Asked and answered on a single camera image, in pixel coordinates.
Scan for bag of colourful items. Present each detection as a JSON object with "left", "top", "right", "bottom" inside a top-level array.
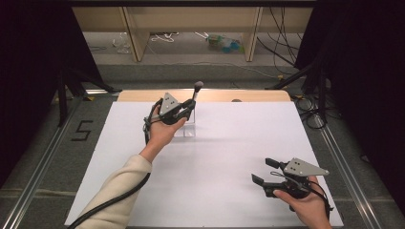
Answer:
[{"left": 206, "top": 33, "right": 245, "bottom": 54}]

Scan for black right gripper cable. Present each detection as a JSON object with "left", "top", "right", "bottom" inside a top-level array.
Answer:
[{"left": 269, "top": 171, "right": 335, "bottom": 220}]

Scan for person's right hand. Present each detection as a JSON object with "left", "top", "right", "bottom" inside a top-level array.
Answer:
[{"left": 272, "top": 176, "right": 332, "bottom": 229}]

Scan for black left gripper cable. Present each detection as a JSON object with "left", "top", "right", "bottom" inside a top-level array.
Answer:
[{"left": 66, "top": 97, "right": 164, "bottom": 229}]

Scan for white table cover sheet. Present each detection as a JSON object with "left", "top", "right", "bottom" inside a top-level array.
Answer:
[{"left": 64, "top": 101, "right": 345, "bottom": 228}]

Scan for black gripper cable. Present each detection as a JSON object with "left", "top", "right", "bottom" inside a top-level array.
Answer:
[
  {"left": 66, "top": 97, "right": 164, "bottom": 229},
  {"left": 269, "top": 171, "right": 335, "bottom": 220}
]

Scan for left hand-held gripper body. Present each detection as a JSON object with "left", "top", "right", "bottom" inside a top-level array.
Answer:
[{"left": 143, "top": 92, "right": 192, "bottom": 126}]

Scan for light wooden shelf unit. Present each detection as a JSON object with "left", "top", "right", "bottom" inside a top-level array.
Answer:
[{"left": 72, "top": 6, "right": 315, "bottom": 63}]

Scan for clear plastic organizer box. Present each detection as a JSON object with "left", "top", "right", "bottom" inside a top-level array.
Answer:
[{"left": 173, "top": 108, "right": 197, "bottom": 138}]

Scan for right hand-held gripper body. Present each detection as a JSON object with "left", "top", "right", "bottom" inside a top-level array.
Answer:
[{"left": 263, "top": 156, "right": 330, "bottom": 200}]

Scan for coiled black floor cables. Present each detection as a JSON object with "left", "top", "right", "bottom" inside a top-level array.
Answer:
[{"left": 290, "top": 93, "right": 330, "bottom": 130}]

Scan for dark curtain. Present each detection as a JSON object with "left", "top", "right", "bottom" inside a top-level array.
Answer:
[
  {"left": 0, "top": 0, "right": 103, "bottom": 189},
  {"left": 293, "top": 0, "right": 405, "bottom": 208}
]

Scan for hanging black cables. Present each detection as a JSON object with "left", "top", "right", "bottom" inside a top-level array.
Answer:
[{"left": 256, "top": 6, "right": 304, "bottom": 76}]

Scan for white coiled cord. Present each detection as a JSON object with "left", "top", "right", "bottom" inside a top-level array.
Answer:
[{"left": 150, "top": 31, "right": 181, "bottom": 44}]

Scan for black metal stand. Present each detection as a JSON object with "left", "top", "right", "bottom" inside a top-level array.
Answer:
[
  {"left": 56, "top": 66, "right": 117, "bottom": 128},
  {"left": 265, "top": 59, "right": 330, "bottom": 126}
]

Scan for light wooden table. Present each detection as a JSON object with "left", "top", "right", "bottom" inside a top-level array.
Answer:
[{"left": 116, "top": 89, "right": 292, "bottom": 104}]

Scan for clear plastic bag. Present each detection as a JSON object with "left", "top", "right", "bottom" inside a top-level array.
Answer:
[{"left": 111, "top": 31, "right": 133, "bottom": 54}]

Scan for metal floor rail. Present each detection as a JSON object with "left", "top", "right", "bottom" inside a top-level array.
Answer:
[
  {"left": 312, "top": 114, "right": 384, "bottom": 229},
  {"left": 0, "top": 94, "right": 84, "bottom": 229}
]

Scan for person's left hand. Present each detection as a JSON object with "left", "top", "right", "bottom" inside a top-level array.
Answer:
[{"left": 146, "top": 105, "right": 189, "bottom": 155}]

